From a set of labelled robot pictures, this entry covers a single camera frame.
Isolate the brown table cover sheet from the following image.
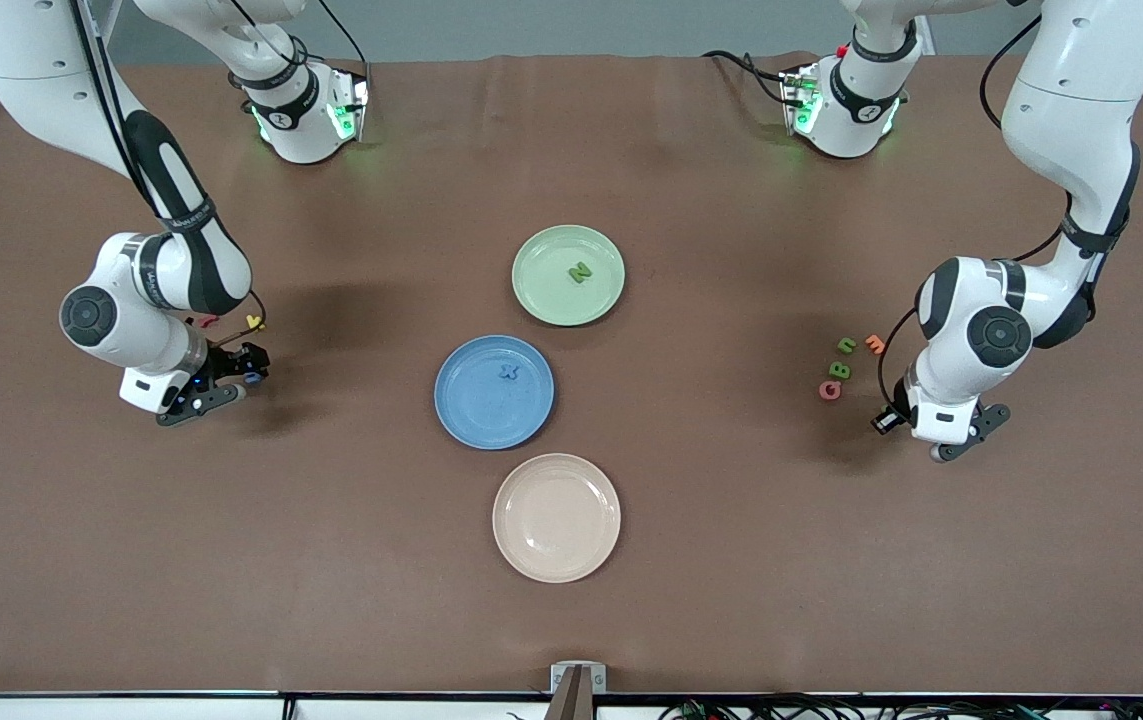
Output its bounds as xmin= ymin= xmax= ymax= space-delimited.
xmin=0 ymin=52 xmax=1143 ymax=697

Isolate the blue plate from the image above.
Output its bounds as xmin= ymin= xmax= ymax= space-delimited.
xmin=433 ymin=334 xmax=556 ymax=452

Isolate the pale green plate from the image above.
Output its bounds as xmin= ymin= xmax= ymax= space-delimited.
xmin=511 ymin=224 xmax=627 ymax=328

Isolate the cream plate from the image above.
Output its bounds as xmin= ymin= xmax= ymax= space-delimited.
xmin=491 ymin=453 xmax=623 ymax=585

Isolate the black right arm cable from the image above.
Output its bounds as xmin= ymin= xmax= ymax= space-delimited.
xmin=69 ymin=0 xmax=269 ymax=351

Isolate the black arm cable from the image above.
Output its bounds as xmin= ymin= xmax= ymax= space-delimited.
xmin=876 ymin=12 xmax=1077 ymax=413
xmin=69 ymin=0 xmax=269 ymax=351

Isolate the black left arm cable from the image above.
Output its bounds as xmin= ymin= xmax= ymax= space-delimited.
xmin=876 ymin=12 xmax=1077 ymax=413

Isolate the tangled cable bundle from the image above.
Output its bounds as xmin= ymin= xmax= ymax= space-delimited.
xmin=659 ymin=690 xmax=1143 ymax=720

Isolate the grey metal mount bracket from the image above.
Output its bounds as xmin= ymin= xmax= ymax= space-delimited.
xmin=550 ymin=662 xmax=608 ymax=695

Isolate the camera mount post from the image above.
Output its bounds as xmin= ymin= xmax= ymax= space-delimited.
xmin=543 ymin=665 xmax=597 ymax=720

